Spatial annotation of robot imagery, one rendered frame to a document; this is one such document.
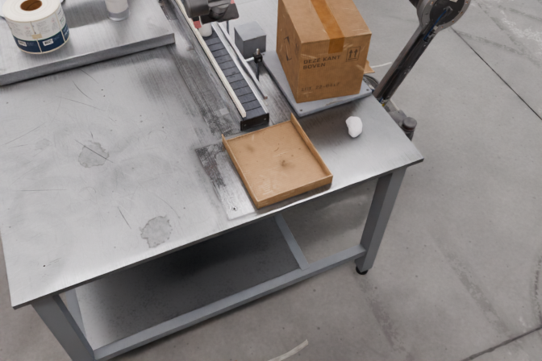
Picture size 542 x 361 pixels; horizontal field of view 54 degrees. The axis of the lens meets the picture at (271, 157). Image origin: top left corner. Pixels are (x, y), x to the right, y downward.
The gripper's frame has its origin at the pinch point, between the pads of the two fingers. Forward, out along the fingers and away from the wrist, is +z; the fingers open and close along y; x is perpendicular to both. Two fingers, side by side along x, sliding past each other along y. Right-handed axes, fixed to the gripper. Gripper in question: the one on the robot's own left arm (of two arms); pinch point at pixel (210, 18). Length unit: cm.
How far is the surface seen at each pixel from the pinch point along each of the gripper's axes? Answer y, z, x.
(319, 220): -41, 82, 86
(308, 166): -17, 0, 54
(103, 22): 30, 56, -23
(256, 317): 6, 60, 112
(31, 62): 60, 46, -11
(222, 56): -7.3, 33.3, 6.2
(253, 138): -4.5, 11.6, 39.7
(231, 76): -6.8, 25.4, 15.6
